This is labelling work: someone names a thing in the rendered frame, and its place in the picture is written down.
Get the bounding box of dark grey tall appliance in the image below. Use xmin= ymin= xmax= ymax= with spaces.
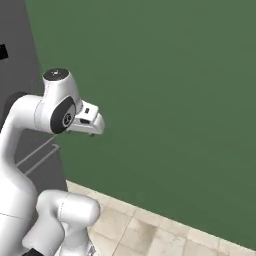
xmin=0 ymin=0 xmax=69 ymax=194

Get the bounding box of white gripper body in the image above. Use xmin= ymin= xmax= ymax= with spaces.
xmin=67 ymin=112 xmax=106 ymax=136

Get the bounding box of grey bar handle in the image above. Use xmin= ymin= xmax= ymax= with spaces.
xmin=23 ymin=143 xmax=62 ymax=177
xmin=15 ymin=135 xmax=58 ymax=168

